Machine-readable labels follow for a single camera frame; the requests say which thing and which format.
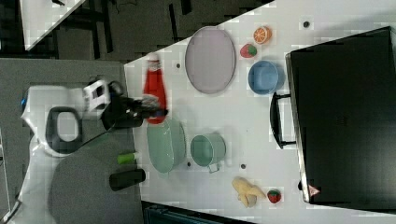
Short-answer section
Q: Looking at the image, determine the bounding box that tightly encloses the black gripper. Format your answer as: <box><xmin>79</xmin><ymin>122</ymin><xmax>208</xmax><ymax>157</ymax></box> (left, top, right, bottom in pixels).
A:
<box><xmin>106</xmin><ymin>81</ymin><xmax>168</xmax><ymax>125</ymax></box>

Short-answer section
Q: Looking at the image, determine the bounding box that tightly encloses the black toaster oven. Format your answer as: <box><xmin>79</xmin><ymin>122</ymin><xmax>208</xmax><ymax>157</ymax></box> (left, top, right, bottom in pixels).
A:
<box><xmin>285</xmin><ymin>26</ymin><xmax>396</xmax><ymax>214</ymax></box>

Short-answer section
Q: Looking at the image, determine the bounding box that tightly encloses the blue bowl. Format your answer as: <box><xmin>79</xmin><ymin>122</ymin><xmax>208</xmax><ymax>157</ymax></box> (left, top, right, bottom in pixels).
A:
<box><xmin>247</xmin><ymin>61</ymin><xmax>285</xmax><ymax>95</ymax></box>

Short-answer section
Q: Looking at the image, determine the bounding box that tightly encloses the plush peeled banana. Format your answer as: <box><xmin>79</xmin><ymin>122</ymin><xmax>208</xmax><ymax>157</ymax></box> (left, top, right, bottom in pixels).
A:
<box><xmin>232</xmin><ymin>176</ymin><xmax>266</xmax><ymax>208</ymax></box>

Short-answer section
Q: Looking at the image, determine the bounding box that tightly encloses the green oval strainer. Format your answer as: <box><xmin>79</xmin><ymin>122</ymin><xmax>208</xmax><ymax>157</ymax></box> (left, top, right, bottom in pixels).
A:
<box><xmin>147</xmin><ymin>119</ymin><xmax>186</xmax><ymax>174</ymax></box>

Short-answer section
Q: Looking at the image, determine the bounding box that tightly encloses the plush strawberry near plate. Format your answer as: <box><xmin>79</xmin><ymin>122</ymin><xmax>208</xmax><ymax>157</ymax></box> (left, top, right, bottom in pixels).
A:
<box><xmin>240</xmin><ymin>44</ymin><xmax>257</xmax><ymax>58</ymax></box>

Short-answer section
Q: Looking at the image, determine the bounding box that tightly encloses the black cylinder cup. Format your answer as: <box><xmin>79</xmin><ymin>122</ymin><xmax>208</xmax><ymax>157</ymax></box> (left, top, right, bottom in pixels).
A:
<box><xmin>101</xmin><ymin>105</ymin><xmax>143</xmax><ymax>130</ymax></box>
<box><xmin>109</xmin><ymin>169</ymin><xmax>146</xmax><ymax>191</ymax></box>

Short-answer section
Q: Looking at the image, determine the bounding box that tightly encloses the green mug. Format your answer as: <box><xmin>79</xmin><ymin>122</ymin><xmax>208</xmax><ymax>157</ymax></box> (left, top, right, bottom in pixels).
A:
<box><xmin>191</xmin><ymin>133</ymin><xmax>226</xmax><ymax>174</ymax></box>

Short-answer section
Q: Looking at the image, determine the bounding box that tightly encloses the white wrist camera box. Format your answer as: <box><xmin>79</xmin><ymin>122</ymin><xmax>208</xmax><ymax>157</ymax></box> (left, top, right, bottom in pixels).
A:
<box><xmin>83</xmin><ymin>79</ymin><xmax>111</xmax><ymax>113</ymax></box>

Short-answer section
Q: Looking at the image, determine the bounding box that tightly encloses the plush strawberry near banana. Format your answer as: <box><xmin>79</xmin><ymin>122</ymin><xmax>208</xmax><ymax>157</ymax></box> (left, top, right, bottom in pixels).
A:
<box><xmin>267</xmin><ymin>189</ymin><xmax>282</xmax><ymax>203</ymax></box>

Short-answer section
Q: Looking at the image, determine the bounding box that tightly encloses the plush orange slice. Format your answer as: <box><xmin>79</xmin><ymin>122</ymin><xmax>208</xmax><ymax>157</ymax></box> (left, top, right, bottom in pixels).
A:
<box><xmin>253</xmin><ymin>26</ymin><xmax>272</xmax><ymax>45</ymax></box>

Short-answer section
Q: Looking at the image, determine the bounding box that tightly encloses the green small bottle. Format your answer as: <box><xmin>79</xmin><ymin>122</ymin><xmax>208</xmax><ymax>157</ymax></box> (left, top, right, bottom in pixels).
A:
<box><xmin>117</xmin><ymin>152</ymin><xmax>140</xmax><ymax>164</ymax></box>

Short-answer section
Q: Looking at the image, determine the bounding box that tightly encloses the red plush ketchup bottle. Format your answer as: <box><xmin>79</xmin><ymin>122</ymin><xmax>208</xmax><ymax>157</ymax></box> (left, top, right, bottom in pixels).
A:
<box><xmin>143</xmin><ymin>52</ymin><xmax>167</xmax><ymax>124</ymax></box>

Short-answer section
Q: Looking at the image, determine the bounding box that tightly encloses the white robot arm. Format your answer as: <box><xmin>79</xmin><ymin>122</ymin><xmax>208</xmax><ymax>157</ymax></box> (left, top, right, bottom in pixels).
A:
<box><xmin>2</xmin><ymin>79</ymin><xmax>167</xmax><ymax>224</ymax></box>

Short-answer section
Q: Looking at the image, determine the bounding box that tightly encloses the lilac oval plate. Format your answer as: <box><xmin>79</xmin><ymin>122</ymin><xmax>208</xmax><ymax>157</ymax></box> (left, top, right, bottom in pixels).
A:
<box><xmin>185</xmin><ymin>26</ymin><xmax>236</xmax><ymax>94</ymax></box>

